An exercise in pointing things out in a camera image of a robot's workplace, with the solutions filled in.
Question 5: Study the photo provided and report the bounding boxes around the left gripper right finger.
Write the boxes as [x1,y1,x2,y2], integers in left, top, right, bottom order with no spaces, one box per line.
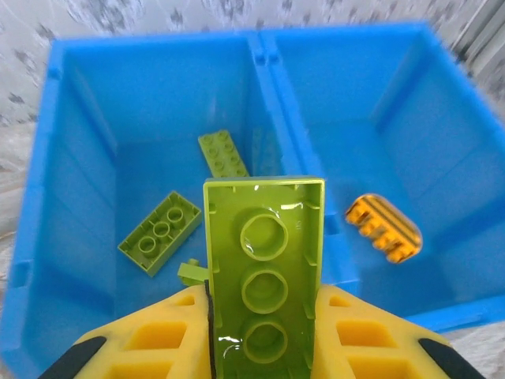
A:
[311,284,488,379]

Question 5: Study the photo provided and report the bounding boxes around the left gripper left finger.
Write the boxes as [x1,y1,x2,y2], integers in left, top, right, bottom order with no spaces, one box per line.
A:
[37,282,216,379]

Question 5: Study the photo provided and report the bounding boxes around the thin green lego piece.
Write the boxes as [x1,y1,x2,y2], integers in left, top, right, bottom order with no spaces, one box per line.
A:
[177,258,209,287]

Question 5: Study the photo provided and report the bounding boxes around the green lego brick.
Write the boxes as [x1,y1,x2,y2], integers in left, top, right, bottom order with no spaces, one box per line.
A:
[203,173,327,379]
[197,129,250,178]
[117,191,202,277]

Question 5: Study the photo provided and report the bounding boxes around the round orange lego piece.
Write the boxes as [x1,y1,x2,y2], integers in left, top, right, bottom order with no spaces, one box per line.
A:
[345,193,424,265]

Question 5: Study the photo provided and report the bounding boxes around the blue plastic bin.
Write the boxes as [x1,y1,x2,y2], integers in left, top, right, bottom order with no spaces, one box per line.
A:
[0,31,358,379]
[260,21,505,335]

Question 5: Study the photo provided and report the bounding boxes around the aluminium frame post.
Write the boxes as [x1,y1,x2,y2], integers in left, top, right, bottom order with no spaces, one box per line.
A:
[447,0,505,80]

